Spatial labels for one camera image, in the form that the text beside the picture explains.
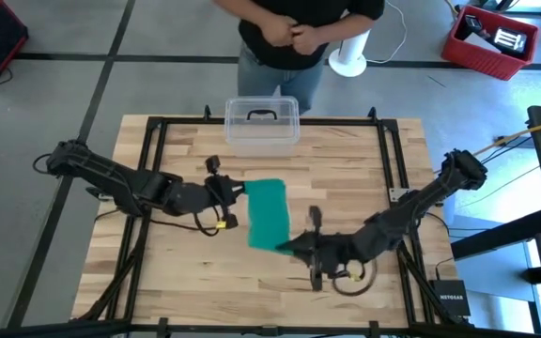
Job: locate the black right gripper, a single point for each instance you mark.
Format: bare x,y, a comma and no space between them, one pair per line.
331,253

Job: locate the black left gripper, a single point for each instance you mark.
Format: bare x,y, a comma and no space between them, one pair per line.
195,199

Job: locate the green elastic bandage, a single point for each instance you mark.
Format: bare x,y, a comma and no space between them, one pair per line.
268,211

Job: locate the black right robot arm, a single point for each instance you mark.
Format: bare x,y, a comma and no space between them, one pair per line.
416,206

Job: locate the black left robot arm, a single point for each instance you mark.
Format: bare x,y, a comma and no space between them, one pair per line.
111,176

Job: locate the clear plastic storage box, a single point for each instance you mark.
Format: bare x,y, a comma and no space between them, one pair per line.
263,151

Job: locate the person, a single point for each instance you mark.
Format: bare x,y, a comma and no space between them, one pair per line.
298,47

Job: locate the black Netgear router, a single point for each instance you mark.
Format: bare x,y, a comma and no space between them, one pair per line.
451,298

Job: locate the black metal crossbar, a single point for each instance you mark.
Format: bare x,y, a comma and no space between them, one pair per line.
500,235

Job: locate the red plastic crate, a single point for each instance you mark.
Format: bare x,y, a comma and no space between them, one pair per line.
482,61

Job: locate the small black device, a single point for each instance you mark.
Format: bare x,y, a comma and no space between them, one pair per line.
473,23

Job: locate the black device with white stripes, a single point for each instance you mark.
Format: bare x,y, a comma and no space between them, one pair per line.
510,44

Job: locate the silver metal bracket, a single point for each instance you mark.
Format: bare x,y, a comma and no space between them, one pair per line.
396,194

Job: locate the black metal table frame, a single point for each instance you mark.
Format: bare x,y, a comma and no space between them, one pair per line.
345,121

